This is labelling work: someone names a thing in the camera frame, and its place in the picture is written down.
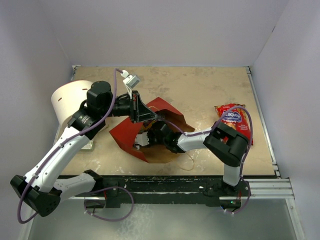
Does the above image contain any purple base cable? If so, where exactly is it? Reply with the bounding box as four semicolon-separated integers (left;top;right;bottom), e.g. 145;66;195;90
83;186;135;221

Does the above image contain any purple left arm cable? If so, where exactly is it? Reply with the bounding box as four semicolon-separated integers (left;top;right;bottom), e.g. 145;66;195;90
17;68;126;224

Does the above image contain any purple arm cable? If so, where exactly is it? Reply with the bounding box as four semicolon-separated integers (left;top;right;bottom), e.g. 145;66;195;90
17;68;126;224
159;105;253;216

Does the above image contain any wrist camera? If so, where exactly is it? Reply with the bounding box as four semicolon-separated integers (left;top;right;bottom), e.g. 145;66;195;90
120;70;140;99
134;131;150;150

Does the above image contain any white cylindrical container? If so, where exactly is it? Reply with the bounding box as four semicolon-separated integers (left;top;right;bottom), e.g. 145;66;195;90
51;80;93;131

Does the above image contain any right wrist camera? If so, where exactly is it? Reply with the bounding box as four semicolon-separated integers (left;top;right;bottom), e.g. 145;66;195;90
134;131;150;150

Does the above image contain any red paper bag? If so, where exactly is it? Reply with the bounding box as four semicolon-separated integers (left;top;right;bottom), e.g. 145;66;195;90
109;97;195;171

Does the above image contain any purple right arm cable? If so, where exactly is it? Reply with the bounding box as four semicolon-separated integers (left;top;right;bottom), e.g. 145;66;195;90
159;105;253;216

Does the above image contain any small white green box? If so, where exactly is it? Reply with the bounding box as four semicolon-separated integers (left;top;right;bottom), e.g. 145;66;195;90
81;140;94;151

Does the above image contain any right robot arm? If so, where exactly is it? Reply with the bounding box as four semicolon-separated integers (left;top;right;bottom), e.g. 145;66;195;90
147;121;250;196

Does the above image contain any red cookie snack bag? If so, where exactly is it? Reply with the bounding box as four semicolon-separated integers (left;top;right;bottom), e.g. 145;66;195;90
215;103;252;140

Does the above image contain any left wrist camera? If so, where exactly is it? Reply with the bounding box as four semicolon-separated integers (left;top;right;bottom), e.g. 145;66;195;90
120;70;140;99

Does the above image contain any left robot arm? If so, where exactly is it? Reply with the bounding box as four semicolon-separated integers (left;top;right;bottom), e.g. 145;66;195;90
10;81;157;217

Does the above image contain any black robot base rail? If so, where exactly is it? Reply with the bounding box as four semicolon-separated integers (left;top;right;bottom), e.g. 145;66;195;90
81;175;251;209

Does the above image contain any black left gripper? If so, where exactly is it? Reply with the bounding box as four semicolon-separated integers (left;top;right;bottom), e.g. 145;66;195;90
101;90;158;124

